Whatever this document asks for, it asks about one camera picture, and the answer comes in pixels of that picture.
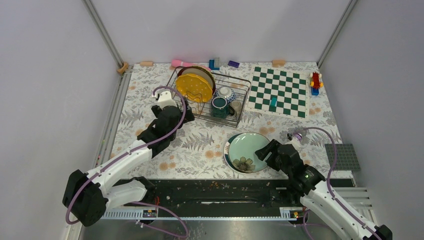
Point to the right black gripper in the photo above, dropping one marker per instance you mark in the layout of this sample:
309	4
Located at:
271	146

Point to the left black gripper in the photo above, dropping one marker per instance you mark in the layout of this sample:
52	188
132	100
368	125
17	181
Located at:
188	117

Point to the mint green flower plate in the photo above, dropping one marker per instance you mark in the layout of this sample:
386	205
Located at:
245	152

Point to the yellow dotted scalloped plate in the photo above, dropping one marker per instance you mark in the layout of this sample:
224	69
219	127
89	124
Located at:
194	87

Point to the white plate green red rim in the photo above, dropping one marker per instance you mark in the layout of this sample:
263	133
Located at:
226	152

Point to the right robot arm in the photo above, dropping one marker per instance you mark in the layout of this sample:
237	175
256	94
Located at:
313	191

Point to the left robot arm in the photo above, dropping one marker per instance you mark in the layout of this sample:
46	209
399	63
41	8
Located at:
88	195

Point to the purple glitter tube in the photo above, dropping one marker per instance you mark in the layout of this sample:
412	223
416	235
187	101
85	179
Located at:
298	136

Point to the teal block on chessboard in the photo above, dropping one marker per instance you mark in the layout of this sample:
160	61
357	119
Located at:
273	105

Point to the dark green mug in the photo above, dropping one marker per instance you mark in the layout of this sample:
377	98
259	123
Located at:
220	108

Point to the floral tablecloth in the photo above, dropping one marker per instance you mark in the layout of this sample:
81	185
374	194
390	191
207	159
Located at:
197	151

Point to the pink toy bat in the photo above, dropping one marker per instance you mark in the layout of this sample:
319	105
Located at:
179	63

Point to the beige plate dark red rim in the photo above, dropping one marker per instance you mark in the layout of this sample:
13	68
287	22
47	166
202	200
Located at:
199	71

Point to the blue white patterned bowl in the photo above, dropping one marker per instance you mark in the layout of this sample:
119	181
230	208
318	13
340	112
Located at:
225	92

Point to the left wooden block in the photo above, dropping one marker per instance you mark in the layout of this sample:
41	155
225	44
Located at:
146	63

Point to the green white chessboard mat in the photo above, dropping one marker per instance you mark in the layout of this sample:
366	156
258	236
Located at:
290	88

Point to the corner wooden block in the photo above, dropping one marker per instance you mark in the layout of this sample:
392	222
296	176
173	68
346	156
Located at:
123	69

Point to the blue grey lego bricks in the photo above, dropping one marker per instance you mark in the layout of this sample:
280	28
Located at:
214	64

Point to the grey lego baseplate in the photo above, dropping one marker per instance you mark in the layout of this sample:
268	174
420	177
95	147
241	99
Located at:
346	157

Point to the red yellow blue lego toy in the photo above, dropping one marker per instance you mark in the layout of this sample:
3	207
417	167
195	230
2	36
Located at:
315	83

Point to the purple lego brick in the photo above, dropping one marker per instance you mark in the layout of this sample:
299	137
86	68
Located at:
233	64

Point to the right wooden block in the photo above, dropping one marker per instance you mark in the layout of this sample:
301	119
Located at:
278	63

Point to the black wire dish rack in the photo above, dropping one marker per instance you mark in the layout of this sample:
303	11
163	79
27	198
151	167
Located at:
202	110

